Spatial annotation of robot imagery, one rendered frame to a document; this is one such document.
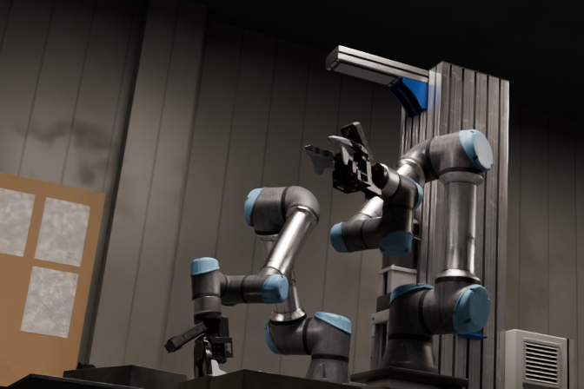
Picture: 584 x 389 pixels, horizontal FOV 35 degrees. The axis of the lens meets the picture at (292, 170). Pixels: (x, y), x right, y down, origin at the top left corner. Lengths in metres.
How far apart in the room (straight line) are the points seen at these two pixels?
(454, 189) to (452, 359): 0.50
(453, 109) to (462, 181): 0.47
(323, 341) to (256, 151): 2.15
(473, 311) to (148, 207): 2.41
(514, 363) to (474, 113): 0.77
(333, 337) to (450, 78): 0.87
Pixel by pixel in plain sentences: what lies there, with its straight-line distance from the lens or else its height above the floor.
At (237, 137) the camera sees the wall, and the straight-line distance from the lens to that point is 4.82.
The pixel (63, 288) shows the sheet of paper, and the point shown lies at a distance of 4.38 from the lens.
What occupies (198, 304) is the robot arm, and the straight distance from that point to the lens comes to 2.40.
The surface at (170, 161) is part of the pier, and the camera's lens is 4.53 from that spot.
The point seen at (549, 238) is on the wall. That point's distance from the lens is 5.63.
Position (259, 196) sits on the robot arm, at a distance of 2.78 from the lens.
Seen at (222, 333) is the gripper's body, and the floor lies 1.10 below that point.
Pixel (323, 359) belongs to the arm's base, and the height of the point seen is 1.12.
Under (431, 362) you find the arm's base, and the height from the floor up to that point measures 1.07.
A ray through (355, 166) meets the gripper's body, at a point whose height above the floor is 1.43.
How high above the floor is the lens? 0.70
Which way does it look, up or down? 20 degrees up
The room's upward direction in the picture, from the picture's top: 6 degrees clockwise
